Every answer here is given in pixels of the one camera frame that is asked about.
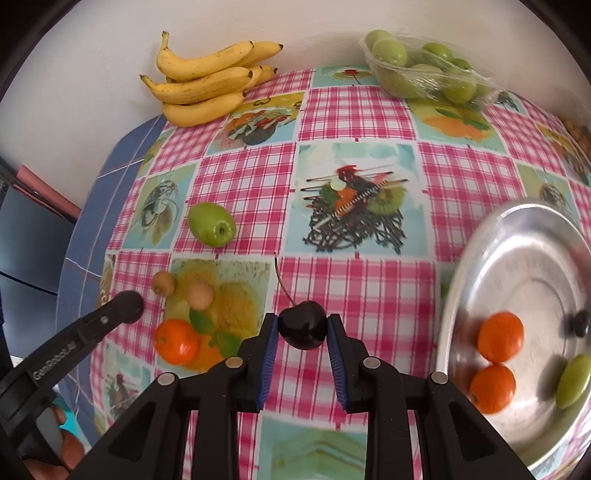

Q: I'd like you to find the orange tangerine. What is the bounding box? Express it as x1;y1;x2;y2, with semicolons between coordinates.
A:
469;364;516;415
153;318;198;365
477;311;525;364

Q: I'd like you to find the large green fruit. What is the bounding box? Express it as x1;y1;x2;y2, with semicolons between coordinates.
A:
556;353;591;410

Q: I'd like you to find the brown longan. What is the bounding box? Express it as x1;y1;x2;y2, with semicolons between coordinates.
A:
185;279;214;311
151;270;177;298

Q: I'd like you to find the dark cherry with stem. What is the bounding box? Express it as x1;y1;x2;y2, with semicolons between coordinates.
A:
273;257;328;350

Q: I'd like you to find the plastic tray of green fruits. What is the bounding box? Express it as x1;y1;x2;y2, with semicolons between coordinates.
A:
360;29;500;107

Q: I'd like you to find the person's left hand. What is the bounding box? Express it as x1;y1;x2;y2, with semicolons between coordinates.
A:
24;406;85;480

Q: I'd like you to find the metal round tray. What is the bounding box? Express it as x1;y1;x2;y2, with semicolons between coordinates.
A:
435;198;591;478

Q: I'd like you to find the small green fruit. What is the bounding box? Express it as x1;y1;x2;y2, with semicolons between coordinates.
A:
187;202;236;248

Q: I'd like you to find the pink checkered fruit tablecloth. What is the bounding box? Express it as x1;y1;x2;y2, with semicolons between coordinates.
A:
90;67;590;435

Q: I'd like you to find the yellow banana bottom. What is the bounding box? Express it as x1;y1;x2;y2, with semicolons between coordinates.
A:
161;91;246;128

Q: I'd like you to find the yellow banana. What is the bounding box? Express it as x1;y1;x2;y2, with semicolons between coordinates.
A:
139;67;253;105
236;41;283;68
155;31;254;82
161;91;246;128

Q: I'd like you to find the clear box of longans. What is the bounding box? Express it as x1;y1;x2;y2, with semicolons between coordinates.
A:
560;115;591;157

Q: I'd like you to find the yellow banana middle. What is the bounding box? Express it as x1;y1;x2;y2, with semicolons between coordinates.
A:
139;67;253;105

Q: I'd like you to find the yellow banana top front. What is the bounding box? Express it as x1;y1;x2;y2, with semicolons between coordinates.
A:
155;31;254;82

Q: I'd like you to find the yellow banana hidden back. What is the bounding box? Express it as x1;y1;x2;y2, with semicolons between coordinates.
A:
243;65;277;92

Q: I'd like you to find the yellow banana top back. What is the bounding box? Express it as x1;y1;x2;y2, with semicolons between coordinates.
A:
236;41;283;68

